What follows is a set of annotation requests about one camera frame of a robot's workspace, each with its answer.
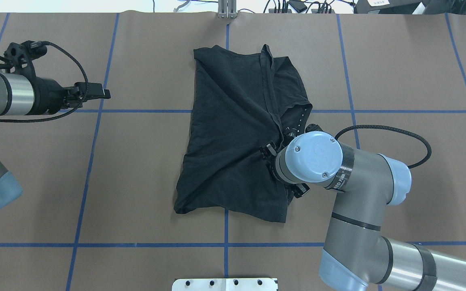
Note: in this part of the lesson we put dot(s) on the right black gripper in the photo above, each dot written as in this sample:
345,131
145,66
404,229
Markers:
268,150

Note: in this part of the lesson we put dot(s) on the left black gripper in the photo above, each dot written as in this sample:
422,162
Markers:
49,93

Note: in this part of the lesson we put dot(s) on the black graphic t-shirt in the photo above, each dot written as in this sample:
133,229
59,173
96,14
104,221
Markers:
242,103

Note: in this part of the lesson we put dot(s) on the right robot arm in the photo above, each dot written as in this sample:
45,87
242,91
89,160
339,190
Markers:
355,254

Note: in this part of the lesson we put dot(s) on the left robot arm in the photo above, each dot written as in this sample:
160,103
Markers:
28,99

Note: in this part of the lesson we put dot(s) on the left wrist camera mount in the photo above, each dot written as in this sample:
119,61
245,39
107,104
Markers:
18,58

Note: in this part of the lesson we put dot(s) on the aluminium frame post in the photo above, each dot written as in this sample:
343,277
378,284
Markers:
227,9

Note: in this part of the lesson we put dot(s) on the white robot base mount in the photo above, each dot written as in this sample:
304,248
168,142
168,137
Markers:
225,284

